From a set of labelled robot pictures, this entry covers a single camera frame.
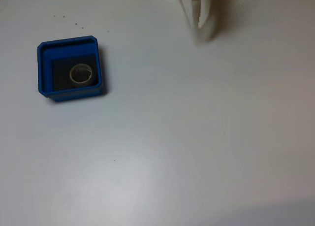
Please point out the black tape roll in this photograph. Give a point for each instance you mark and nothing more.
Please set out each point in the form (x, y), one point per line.
(71, 75)

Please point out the blue square plastic box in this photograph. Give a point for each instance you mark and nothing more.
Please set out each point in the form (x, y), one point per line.
(44, 63)

